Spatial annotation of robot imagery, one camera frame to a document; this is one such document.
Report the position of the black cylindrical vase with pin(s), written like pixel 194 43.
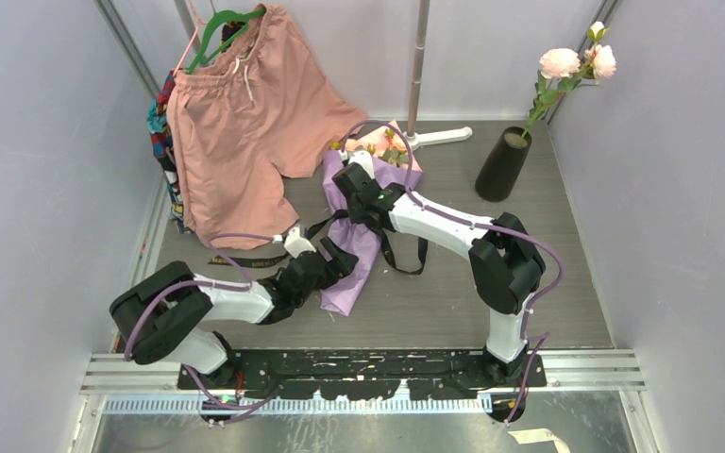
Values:
pixel 499 173

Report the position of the aluminium rail frame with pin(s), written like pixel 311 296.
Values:
pixel 346 400

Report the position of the pink artificial rose stem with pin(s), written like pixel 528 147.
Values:
pixel 562 71

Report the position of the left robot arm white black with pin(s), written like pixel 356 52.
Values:
pixel 160 317

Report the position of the pink shorts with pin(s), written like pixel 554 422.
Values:
pixel 263 112

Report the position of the purple paper flower bouquet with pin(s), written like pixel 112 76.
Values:
pixel 358 240

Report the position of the pink clothes hanger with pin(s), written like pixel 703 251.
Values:
pixel 192 22

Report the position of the colourful patterned garment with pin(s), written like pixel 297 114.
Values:
pixel 163 150

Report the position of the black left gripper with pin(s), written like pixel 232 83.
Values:
pixel 330 265

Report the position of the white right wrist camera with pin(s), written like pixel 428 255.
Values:
pixel 364 159

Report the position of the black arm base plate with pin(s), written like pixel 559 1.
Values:
pixel 364 374

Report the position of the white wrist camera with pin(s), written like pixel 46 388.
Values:
pixel 296 242
pixel 364 159

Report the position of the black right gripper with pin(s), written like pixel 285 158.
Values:
pixel 350 181

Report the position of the green clothes hanger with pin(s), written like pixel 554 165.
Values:
pixel 216 25

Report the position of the white clothes rack stand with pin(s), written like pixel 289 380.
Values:
pixel 416 139

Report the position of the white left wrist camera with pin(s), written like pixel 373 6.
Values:
pixel 296 242

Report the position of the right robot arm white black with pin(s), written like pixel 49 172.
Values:
pixel 505 265

